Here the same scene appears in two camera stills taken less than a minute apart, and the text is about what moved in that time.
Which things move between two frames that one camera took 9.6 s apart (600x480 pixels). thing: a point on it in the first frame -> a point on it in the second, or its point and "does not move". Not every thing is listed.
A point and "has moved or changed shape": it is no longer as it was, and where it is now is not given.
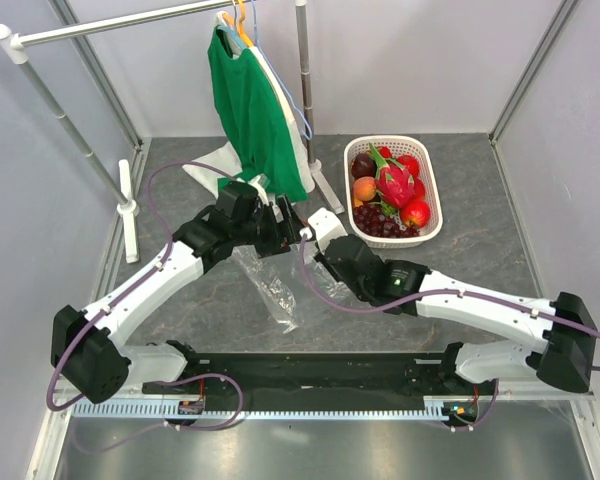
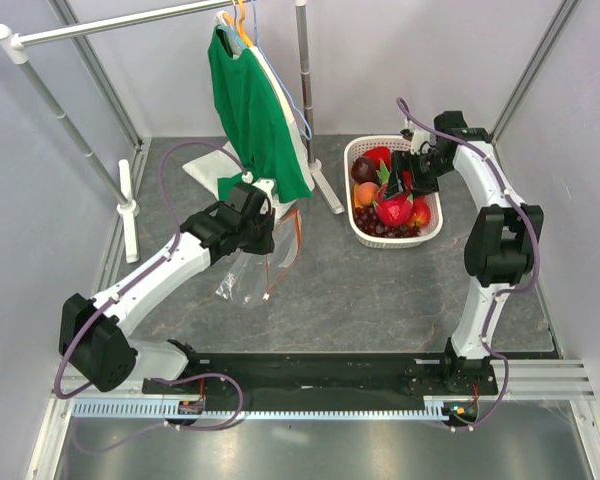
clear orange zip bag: [290, 281] -> [248, 277]
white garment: [223, 163] does not move
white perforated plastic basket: [419, 147] does not move
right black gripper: [318, 256] -> [402, 161]
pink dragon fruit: [394, 185] has moved or changed shape
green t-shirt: [267, 152] does not move
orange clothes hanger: [237, 22] does not move
